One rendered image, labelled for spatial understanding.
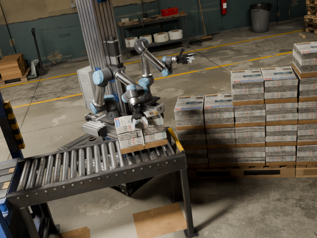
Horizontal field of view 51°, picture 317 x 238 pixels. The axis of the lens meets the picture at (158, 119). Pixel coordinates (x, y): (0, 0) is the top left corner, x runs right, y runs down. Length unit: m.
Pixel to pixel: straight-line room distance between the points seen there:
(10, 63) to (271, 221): 7.16
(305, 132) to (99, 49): 2.14
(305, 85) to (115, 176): 1.86
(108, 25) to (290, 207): 2.42
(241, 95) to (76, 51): 7.03
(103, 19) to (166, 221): 2.01
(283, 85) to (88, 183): 1.91
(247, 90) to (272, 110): 0.31
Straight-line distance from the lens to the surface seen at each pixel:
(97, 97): 3.12
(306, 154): 3.59
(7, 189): 2.75
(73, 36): 9.60
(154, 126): 2.59
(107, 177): 2.54
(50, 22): 9.59
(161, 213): 3.30
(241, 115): 3.30
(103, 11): 3.39
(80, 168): 2.67
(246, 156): 3.51
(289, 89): 3.24
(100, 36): 3.36
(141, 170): 2.54
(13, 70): 8.84
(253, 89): 3.20
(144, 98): 3.62
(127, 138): 2.59
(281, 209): 3.31
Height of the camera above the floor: 2.14
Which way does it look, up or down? 25 degrees down
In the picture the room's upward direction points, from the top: 9 degrees counter-clockwise
